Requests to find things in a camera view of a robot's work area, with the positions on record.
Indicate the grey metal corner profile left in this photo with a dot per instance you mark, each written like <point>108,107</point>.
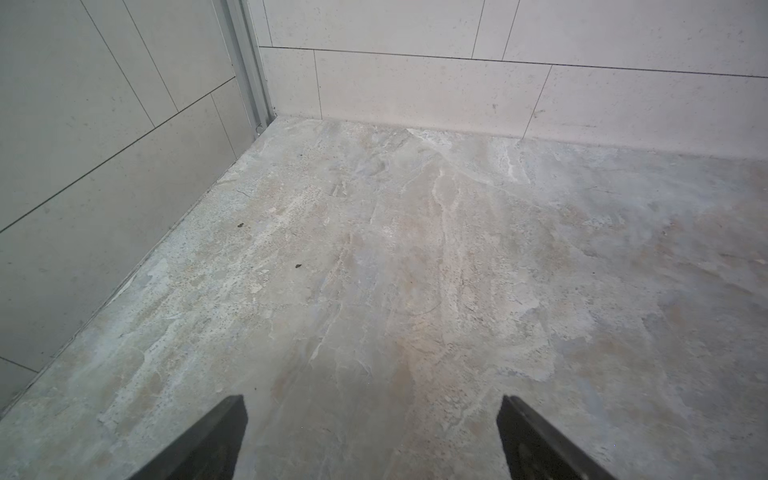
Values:
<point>236,24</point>

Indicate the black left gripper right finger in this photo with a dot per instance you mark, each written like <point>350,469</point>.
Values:
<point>535,449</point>

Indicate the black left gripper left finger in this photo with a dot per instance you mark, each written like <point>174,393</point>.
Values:
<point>209,449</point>

